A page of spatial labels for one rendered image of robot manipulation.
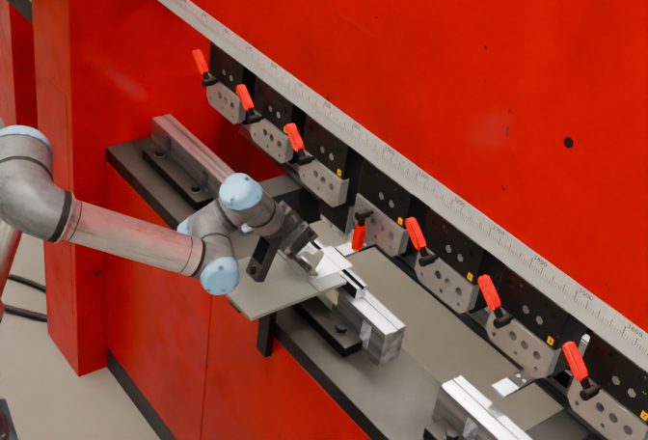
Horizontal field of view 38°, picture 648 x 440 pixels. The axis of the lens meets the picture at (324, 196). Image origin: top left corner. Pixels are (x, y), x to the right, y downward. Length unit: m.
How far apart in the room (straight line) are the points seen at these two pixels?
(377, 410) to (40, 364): 1.60
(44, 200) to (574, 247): 0.90
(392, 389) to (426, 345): 1.47
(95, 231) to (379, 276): 2.24
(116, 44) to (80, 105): 0.20
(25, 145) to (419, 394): 0.97
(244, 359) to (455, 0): 1.13
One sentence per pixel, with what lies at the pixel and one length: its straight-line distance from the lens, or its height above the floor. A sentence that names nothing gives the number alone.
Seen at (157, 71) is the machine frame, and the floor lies 1.08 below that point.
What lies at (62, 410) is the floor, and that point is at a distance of 3.18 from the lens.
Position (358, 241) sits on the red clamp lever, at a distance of 1.94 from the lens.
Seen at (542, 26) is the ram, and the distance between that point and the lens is 1.52.
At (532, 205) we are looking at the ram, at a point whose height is 1.48.
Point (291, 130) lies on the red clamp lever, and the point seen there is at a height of 1.31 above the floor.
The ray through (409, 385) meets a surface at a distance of 2.09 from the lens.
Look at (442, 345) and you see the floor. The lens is 3.55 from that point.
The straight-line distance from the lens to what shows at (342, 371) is 2.08.
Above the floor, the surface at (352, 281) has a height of 1.00.
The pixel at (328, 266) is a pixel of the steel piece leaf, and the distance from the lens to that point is 2.15.
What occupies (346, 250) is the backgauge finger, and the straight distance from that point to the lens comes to 2.21.
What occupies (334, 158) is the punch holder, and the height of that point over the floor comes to 1.29.
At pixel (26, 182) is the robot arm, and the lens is 1.68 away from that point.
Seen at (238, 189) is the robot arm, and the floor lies 1.29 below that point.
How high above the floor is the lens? 2.31
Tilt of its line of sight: 33 degrees down
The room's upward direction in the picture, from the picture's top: 9 degrees clockwise
